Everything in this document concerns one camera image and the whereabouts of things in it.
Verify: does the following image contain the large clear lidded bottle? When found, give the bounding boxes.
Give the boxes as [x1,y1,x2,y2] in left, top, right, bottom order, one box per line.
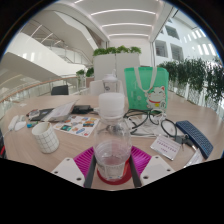
[101,69,120,94]

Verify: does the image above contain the white chair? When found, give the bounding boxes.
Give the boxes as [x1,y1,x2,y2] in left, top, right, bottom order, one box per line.
[88,79,105,97]

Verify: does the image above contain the clear plastic badge holder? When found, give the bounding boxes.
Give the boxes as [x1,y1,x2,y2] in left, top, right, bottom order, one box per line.
[149,134,183,162]

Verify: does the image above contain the white computer mouse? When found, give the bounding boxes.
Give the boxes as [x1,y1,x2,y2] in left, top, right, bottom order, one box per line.
[14,121,27,132]

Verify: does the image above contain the black charger block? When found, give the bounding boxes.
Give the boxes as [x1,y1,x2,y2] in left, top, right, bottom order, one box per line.
[72,104,94,115]

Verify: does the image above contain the clear plastic water bottle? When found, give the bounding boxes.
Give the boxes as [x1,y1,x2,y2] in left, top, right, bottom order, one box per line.
[93,92,133,183]

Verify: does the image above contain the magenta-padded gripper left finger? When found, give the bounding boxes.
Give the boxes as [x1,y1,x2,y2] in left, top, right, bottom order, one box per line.
[50,146,98,189]

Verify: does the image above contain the tangled black cables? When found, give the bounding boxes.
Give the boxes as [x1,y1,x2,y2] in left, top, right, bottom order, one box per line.
[123,108,183,138]

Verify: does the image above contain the white grid-patterned mug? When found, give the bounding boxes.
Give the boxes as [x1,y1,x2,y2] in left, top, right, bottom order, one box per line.
[31,121,61,155]

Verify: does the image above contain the row of green plants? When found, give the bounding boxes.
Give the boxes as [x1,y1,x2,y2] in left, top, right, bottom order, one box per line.
[158,56,224,111]

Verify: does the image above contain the white power bank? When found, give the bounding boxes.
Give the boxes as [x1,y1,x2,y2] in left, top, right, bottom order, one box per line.
[7,114,21,132]

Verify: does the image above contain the black chair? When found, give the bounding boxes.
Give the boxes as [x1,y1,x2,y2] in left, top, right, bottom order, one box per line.
[50,84,70,97]

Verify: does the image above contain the ceiling strip lights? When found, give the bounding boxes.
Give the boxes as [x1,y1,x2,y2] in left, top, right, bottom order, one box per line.
[74,0,158,38]

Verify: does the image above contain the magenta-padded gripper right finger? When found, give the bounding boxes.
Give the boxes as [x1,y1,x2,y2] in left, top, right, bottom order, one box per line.
[127,145,176,188]

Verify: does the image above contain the white cabinet with plants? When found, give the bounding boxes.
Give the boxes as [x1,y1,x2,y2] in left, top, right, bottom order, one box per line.
[92,45,143,83]

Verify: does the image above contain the colourful sticker sheet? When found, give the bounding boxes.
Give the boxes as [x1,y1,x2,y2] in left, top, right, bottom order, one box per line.
[52,114,101,138]

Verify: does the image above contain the open notebook with papers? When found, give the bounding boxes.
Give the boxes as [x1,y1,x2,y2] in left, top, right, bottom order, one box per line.
[28,99,80,124]

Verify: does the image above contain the green tote bag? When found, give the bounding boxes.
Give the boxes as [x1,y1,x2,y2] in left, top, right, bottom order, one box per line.
[123,66,170,112]

